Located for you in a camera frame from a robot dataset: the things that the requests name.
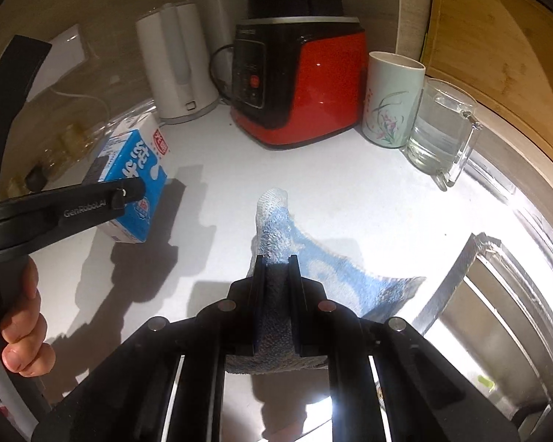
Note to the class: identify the white wall socket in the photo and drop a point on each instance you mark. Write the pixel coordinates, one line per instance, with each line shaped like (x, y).
(67, 53)

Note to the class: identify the white electric kettle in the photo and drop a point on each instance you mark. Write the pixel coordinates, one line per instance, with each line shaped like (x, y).
(176, 61)

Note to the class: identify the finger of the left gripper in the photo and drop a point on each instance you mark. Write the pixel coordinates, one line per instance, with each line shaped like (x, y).
(120, 193)

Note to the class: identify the stainless steel sink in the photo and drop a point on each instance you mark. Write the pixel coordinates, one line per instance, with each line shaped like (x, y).
(493, 324)

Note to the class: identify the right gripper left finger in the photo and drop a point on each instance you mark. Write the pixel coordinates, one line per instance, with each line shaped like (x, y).
(248, 295)

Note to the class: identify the white floral ceramic mug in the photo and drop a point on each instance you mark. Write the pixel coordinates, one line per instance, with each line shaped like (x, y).
(392, 96)

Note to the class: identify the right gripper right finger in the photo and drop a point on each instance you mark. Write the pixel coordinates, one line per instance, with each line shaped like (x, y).
(304, 298)

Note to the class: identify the wooden cutting board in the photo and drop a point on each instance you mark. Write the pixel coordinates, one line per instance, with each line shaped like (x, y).
(500, 52)

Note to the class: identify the clear glass pitcher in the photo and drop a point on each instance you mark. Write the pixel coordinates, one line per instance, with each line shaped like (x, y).
(445, 132)

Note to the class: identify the blue white milk carton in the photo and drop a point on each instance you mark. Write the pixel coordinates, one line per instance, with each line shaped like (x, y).
(135, 154)

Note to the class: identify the person's left hand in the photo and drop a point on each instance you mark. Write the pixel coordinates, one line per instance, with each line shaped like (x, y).
(24, 329)

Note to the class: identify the red black blender base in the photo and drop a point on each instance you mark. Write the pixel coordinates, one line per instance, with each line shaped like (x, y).
(297, 80)

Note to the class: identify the blue white dish cloth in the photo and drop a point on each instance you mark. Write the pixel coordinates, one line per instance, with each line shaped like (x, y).
(278, 238)

